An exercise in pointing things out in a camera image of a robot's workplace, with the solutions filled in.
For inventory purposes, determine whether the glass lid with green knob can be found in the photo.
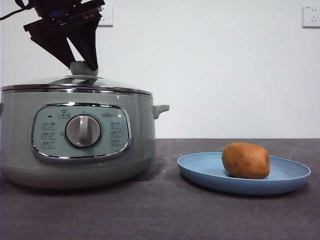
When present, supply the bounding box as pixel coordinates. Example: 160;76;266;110
0;61;154;97

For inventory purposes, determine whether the brown potato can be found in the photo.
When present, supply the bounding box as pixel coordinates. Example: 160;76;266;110
221;141;271;180

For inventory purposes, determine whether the pale green electric steamer pot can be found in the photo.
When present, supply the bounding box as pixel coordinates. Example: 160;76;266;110
0;90;171;190

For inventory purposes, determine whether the blue round plate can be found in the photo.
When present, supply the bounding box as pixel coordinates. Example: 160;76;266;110
176;151;312;196

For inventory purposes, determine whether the white wall socket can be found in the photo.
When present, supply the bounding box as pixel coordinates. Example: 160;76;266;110
96;4;114;28
302;5;320;29

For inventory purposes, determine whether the black cable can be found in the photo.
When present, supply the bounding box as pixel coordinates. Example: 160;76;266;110
0;5;37;21

